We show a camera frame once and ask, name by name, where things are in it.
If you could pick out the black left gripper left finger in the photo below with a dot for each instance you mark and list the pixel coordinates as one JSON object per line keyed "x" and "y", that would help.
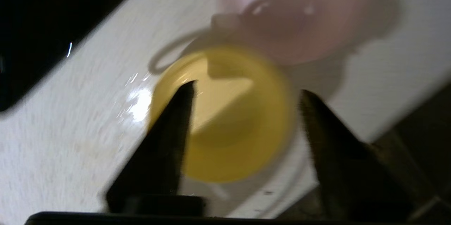
{"x": 158, "y": 168}

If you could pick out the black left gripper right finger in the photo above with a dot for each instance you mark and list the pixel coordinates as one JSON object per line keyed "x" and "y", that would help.
{"x": 345, "y": 168}

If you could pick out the yellow plastic bowl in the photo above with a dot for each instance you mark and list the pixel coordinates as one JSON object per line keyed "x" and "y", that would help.
{"x": 232, "y": 129}

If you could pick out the pink plastic bowl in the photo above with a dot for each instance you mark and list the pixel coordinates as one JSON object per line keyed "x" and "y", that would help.
{"x": 317, "y": 13}

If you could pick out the stainless steel sink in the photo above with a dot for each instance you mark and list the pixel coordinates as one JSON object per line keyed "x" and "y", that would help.
{"x": 430, "y": 140}

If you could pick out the black induction cooktop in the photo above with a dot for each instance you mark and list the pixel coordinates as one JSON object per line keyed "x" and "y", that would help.
{"x": 45, "y": 24}

